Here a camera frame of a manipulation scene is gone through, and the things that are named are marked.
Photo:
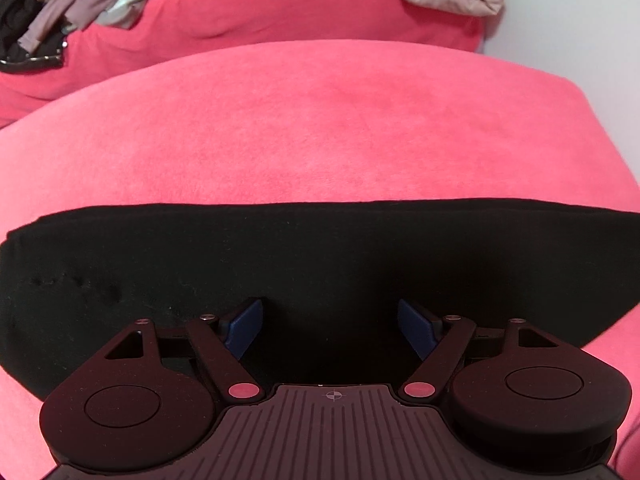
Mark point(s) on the black garment with studs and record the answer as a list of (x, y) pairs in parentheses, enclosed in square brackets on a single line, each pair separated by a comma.
[(17, 17)]

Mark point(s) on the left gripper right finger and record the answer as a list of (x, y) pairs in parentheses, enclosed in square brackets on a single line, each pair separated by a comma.
[(440, 343)]

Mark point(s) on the pink fleece blanket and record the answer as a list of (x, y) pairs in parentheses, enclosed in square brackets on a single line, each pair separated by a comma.
[(313, 121)]

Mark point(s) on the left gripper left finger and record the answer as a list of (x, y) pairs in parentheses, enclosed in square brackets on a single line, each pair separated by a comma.
[(219, 344)]

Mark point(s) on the black pants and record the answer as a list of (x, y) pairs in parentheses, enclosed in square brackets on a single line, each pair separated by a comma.
[(331, 278)]

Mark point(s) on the red bed sheet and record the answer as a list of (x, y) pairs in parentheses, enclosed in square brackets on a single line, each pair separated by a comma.
[(170, 29)]

